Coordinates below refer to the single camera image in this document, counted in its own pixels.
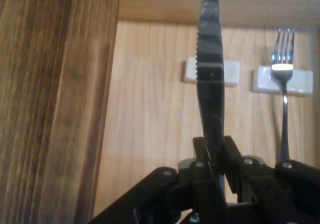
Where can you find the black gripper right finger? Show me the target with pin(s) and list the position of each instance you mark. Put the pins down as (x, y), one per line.
(275, 196)

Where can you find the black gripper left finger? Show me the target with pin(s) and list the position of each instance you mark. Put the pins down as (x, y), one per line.
(175, 199)

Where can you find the silver table knife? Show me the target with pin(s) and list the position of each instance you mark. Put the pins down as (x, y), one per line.
(210, 96)

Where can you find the white ceramic cutlery rest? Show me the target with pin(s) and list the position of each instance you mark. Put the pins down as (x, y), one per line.
(231, 72)
(301, 82)

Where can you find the silver fork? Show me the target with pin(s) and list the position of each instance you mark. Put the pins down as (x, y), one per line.
(282, 69)

